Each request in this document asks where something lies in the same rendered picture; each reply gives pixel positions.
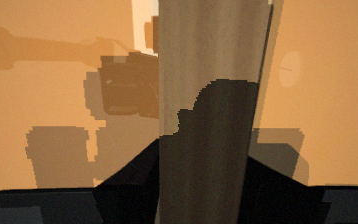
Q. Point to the brown wooden board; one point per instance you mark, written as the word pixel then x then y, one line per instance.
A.
pixel 211 60

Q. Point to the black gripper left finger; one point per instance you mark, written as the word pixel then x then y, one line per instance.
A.
pixel 130 196

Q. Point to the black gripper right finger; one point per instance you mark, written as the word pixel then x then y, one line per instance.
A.
pixel 269 197

